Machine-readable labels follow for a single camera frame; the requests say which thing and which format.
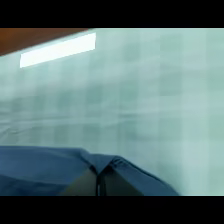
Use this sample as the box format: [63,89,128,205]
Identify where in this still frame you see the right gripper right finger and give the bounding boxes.
[98,165,145,197]

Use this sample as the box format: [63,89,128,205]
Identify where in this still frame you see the blue shirt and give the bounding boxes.
[0,145,180,197]

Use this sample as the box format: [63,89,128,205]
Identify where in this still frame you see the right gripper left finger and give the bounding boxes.
[59,167,99,197]

